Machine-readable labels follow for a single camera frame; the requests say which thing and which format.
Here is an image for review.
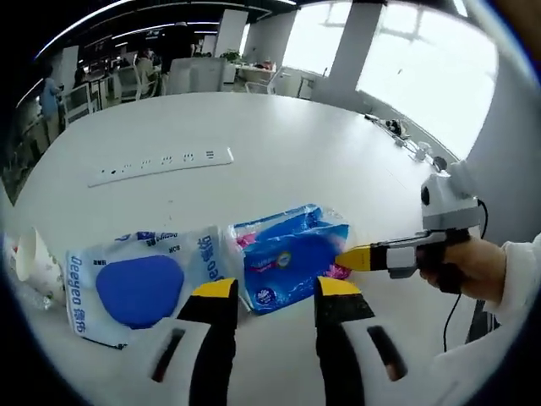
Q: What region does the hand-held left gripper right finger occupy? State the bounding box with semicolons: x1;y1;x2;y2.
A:
314;277;424;406

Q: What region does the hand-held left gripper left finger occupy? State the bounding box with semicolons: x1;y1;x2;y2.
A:
139;277;240;406

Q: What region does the white wipes pack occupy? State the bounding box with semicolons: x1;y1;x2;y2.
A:
65;226;225;348

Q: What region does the blue tissue pack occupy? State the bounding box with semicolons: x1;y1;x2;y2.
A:
227;204;352;315

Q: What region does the white paper cup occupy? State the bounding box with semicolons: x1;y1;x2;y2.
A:
14;226;68;306

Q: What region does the person's right hand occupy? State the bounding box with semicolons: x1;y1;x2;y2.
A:
418;236;508;304

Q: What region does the large window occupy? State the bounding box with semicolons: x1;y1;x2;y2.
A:
354;8;498;157

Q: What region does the person's white top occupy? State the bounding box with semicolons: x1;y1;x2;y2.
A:
430;312;541;406

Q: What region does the white power strip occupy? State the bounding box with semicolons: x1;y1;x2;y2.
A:
87;146;234;189

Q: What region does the narrow window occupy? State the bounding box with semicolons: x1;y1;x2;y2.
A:
281;3;352;77

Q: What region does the white cabinet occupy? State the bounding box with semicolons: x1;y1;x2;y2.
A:
167;57;227;94

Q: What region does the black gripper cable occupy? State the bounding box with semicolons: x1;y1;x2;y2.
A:
441;196;489;353

